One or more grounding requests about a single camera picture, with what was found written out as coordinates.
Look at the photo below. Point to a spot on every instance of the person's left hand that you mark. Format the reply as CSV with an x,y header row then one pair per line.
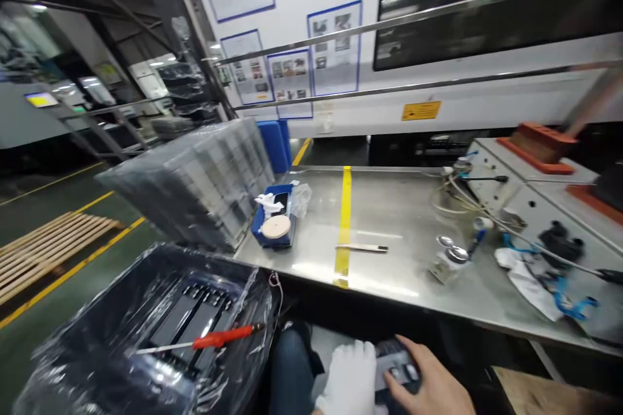
x,y
348,381

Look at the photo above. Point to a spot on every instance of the person's right hand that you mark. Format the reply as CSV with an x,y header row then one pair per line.
x,y
433,386

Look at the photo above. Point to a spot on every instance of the person's left fingers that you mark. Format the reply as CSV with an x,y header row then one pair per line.
x,y
354,352

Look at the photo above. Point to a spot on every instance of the black and grey plastic part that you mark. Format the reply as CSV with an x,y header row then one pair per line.
x,y
396,361

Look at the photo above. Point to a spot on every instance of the person's legs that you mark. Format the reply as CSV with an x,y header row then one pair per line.
x,y
292,371

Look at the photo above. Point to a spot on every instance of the flat metal hand tool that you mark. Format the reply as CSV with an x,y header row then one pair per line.
x,y
362,248

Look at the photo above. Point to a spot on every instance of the small metal press fixture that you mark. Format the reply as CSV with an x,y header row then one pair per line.
x,y
448,259

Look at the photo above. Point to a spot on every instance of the small blue plastic box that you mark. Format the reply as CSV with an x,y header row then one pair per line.
x,y
275,240

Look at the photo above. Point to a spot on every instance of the beige tape roll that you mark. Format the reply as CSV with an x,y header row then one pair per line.
x,y
276,227

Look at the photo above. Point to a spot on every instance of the clear plastic bag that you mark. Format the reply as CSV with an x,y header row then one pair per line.
x,y
301,200

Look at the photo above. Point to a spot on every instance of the crumpled white cloth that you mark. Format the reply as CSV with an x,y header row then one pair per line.
x,y
265,203

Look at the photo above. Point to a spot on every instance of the white rag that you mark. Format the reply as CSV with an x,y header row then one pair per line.
x,y
530,283

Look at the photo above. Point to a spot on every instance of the cardboard box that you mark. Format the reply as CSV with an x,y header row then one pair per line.
x,y
550,393

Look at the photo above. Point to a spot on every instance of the blue plastic crate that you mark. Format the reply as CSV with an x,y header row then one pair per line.
x,y
273,145

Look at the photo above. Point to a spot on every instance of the stack of wrapped grey trays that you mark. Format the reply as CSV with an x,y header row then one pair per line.
x,y
204,181

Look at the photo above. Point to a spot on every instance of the black plug connector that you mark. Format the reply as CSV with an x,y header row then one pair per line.
x,y
559,242

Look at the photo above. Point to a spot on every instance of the black bin with plastic wrap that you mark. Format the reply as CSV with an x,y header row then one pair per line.
x,y
112,337

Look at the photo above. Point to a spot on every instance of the grey metal control box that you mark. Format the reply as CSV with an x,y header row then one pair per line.
x,y
550,206

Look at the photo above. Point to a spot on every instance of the yellow warning label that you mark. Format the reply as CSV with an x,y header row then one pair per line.
x,y
421,111

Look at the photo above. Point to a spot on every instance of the blue framed photo poster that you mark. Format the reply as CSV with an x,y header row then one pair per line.
x,y
290,82
246,67
336,50

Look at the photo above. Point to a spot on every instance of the red and brown fixture block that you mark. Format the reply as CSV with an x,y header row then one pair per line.
x,y
540,145

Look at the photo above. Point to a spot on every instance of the stack of black wrapped trays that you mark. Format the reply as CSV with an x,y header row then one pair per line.
x,y
187,86

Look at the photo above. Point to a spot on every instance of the wooden pallet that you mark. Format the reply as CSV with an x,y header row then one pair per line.
x,y
44,249

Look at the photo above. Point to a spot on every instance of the white machine with dark window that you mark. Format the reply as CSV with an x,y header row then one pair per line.
x,y
486,45

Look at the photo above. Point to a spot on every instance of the steel guard rail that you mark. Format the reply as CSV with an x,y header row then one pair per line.
x,y
438,9
413,86

